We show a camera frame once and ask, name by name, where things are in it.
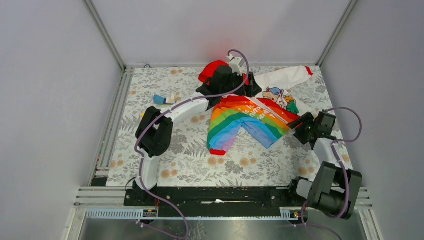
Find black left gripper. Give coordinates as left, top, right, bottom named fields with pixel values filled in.
left=220, top=70, right=261, bottom=98

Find rainbow red white kids jacket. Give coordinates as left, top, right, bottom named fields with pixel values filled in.
left=206, top=66, right=314, bottom=156

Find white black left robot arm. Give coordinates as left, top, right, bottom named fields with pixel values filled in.
left=134, top=65, right=260, bottom=206

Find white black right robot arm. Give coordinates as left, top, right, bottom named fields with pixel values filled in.
left=286, top=109, right=363, bottom=220

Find blue white toy block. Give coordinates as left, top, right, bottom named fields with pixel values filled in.
left=153, top=94, right=177, bottom=105

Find floral patterned table mat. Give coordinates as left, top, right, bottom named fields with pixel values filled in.
left=106, top=67, right=320, bottom=187

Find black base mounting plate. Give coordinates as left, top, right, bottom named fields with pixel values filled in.
left=123, top=186, right=305, bottom=218

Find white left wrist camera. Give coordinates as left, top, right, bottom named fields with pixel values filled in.
left=227, top=53, right=246, bottom=76

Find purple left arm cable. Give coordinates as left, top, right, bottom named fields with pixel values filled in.
left=134, top=49, right=251, bottom=240

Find aluminium frame rails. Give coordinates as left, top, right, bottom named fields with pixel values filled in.
left=62, top=0, right=383, bottom=240

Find grey slotted cable duct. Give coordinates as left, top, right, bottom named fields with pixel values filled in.
left=86, top=208, right=158, bottom=220

